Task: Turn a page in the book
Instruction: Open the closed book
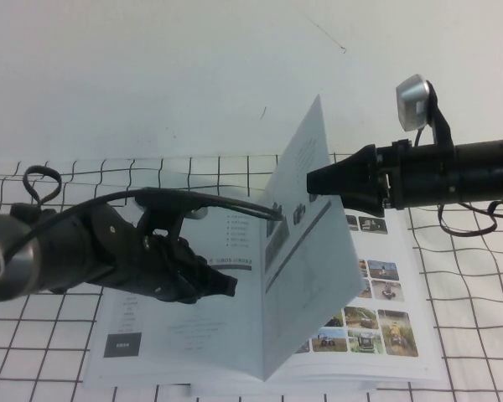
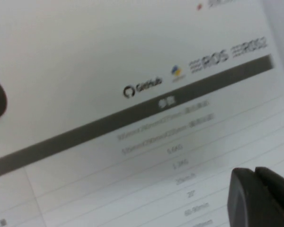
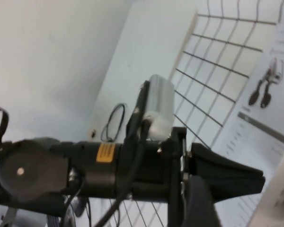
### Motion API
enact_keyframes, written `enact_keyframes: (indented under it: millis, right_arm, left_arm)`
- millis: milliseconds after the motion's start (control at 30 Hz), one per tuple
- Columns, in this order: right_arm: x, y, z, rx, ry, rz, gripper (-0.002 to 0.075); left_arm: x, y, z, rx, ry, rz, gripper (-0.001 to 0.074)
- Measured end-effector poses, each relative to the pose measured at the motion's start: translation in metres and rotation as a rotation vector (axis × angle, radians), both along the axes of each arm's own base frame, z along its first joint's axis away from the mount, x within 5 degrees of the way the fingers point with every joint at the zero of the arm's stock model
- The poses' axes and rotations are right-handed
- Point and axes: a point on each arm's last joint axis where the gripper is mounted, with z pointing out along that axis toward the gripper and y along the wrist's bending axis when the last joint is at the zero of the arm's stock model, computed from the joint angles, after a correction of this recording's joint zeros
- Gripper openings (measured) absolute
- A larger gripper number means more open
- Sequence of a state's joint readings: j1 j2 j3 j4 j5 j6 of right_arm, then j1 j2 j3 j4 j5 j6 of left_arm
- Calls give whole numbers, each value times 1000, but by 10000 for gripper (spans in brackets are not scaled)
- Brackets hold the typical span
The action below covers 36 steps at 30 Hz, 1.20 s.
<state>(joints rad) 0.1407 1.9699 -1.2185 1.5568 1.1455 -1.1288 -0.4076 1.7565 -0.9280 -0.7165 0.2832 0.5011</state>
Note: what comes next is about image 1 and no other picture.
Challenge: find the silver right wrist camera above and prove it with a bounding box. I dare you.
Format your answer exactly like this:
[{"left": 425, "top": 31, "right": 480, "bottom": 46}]
[{"left": 395, "top": 73, "right": 454, "bottom": 148}]

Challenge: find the white product catalogue book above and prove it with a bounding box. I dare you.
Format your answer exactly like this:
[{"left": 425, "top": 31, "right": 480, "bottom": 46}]
[{"left": 82, "top": 94, "right": 444, "bottom": 389}]

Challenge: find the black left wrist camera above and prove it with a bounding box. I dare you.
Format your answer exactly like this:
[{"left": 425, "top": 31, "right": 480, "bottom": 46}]
[{"left": 135, "top": 187, "right": 207, "bottom": 236}]

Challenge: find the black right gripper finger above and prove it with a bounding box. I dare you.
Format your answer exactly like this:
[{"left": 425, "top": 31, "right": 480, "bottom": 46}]
[
  {"left": 305, "top": 144, "right": 381, "bottom": 193},
  {"left": 308, "top": 183, "right": 390, "bottom": 219}
]

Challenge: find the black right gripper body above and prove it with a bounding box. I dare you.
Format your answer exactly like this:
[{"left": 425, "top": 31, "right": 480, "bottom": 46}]
[{"left": 374, "top": 141, "right": 459, "bottom": 210}]

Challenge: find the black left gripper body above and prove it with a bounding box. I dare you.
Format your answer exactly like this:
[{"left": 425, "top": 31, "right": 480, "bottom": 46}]
[{"left": 82, "top": 203, "right": 194, "bottom": 306}]

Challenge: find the white black-grid tablecloth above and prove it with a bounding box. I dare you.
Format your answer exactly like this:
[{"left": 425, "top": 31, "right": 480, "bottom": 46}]
[{"left": 0, "top": 153, "right": 503, "bottom": 402}]

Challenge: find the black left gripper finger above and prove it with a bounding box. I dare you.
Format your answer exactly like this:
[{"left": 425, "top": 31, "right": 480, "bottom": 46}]
[
  {"left": 174, "top": 266, "right": 236, "bottom": 306},
  {"left": 177, "top": 235, "right": 239, "bottom": 291}
]

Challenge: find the black strap loop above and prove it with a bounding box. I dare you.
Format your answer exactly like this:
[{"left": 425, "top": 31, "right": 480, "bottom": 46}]
[{"left": 22, "top": 164, "right": 63, "bottom": 207}]

